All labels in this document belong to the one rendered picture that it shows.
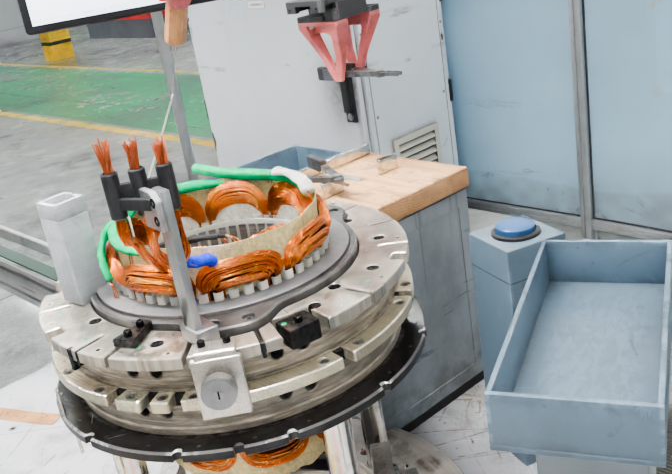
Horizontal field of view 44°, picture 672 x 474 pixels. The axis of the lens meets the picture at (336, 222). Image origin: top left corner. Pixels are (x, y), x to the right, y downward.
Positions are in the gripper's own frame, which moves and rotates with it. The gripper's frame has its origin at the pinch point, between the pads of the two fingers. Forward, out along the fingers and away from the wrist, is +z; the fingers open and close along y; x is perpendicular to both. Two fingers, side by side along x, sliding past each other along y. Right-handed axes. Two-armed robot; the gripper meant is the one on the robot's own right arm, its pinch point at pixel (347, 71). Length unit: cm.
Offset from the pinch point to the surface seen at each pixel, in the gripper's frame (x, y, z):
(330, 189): 3.9, 9.0, 11.3
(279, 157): -18.5, -1.0, 12.8
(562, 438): 47, 29, 16
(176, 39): 15.9, 31.1, -10.5
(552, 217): -108, -188, 107
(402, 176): 6.7, 0.3, 12.3
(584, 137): -91, -188, 73
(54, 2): -86, -5, -11
